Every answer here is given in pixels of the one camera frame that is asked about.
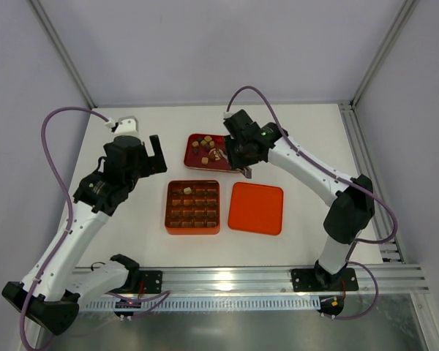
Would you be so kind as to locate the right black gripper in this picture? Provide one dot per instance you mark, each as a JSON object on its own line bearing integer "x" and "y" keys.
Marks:
{"x": 235, "y": 157}

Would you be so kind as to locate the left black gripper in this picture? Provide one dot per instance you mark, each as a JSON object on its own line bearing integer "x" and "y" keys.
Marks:
{"x": 146, "y": 161}

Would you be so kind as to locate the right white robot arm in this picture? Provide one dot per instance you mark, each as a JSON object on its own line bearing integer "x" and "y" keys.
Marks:
{"x": 350, "y": 209}

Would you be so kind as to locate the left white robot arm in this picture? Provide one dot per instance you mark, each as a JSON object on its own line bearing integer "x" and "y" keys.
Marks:
{"x": 48, "y": 295}

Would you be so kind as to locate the orange compartment chocolate box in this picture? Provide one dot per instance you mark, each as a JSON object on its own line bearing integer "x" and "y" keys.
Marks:
{"x": 197, "y": 213}

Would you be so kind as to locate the orange box lid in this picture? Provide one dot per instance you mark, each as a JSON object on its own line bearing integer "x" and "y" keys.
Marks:
{"x": 256, "y": 208}

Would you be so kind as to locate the dark red metal tray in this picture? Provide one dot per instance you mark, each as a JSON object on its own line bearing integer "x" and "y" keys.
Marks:
{"x": 193, "y": 161}

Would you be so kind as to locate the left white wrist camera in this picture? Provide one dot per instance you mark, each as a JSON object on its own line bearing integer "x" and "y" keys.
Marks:
{"x": 126, "y": 126}

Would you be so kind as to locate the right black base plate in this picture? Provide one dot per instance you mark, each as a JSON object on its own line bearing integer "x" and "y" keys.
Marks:
{"x": 310, "y": 280}

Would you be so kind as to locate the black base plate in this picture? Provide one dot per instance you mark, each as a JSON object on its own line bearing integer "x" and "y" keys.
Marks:
{"x": 310, "y": 280}
{"x": 148, "y": 282}

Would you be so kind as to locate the white slotted cable duct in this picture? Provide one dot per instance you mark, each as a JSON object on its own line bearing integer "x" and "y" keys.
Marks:
{"x": 209, "y": 304}

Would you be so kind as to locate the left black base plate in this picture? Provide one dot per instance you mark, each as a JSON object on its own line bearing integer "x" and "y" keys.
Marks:
{"x": 148, "y": 282}

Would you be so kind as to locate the right aluminium frame rail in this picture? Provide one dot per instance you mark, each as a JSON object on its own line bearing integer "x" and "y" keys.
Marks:
{"x": 382, "y": 223}

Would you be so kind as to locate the aluminium front rail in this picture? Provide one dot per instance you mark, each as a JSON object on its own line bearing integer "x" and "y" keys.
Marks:
{"x": 388, "y": 277}

